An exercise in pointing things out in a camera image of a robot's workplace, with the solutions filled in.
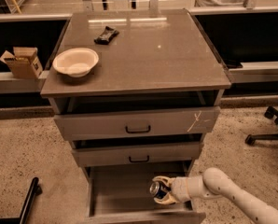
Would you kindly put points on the black metal leg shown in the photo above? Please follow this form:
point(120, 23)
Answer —
point(33, 191)

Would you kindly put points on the grey middle drawer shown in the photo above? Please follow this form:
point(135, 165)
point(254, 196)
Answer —
point(104, 156)

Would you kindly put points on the black snack wrapper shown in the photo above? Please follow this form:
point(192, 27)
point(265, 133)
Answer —
point(106, 36)

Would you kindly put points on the grey drawer cabinet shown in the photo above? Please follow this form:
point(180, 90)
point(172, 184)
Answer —
point(159, 60)

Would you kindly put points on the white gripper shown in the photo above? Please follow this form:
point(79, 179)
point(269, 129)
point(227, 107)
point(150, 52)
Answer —
point(180, 189)

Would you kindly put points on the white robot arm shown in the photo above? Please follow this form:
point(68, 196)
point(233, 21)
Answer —
point(211, 184)

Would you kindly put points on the white paper bowl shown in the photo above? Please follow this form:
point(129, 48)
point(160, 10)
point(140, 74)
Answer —
point(75, 62)

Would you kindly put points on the grey top drawer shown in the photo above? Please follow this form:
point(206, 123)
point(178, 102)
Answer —
point(137, 123)

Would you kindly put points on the grey open bottom drawer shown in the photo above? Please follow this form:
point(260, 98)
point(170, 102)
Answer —
point(120, 194)

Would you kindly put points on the small cardboard box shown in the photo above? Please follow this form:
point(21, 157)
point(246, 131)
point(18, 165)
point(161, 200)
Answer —
point(23, 62)

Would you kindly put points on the blue pepsi can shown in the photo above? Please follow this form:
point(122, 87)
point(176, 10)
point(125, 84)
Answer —
point(159, 190)

